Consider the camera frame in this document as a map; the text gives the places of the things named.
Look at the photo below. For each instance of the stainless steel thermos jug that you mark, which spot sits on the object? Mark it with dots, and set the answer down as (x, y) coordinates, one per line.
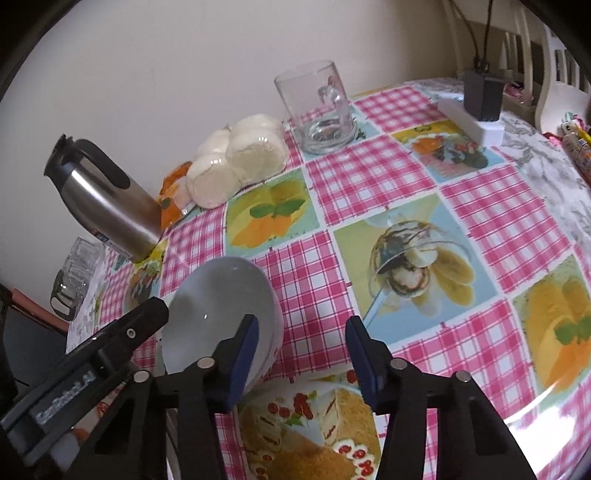
(106, 203)

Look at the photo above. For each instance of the orange snack packet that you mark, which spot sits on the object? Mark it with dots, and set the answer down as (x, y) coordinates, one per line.
(173, 198)

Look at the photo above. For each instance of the black charger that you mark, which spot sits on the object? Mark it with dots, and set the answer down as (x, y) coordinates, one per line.
(482, 94)

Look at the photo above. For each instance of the salmon chair backrest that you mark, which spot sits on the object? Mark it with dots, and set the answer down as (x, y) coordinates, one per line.
(37, 309)

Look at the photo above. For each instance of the cream wooden chair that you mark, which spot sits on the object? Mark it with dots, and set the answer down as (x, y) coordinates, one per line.
(554, 69)

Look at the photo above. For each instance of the clear drinking glass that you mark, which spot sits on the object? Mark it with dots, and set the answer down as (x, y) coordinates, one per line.
(87, 254)
(76, 279)

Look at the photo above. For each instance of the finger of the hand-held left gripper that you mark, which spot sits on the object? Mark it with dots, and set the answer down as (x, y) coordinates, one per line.
(134, 330)

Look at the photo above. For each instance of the pink checked tablecloth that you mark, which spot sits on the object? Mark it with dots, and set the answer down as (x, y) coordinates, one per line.
(369, 194)

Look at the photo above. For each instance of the bag of white steamed buns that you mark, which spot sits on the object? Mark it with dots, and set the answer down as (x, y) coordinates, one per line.
(235, 152)

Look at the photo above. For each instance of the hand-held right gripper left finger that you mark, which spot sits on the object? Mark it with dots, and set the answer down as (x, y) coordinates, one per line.
(242, 362)

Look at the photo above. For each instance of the colourful snack packet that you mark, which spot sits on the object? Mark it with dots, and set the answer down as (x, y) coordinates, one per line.
(575, 147)

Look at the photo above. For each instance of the small white bowl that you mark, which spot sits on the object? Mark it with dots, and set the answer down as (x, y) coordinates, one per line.
(212, 304)

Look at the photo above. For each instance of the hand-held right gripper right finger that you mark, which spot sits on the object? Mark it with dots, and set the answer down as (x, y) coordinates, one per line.
(364, 364)

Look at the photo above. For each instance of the clear glass mug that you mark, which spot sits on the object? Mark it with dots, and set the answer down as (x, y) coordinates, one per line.
(318, 110)

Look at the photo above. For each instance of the white power strip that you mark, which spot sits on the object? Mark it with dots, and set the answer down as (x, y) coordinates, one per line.
(480, 129)

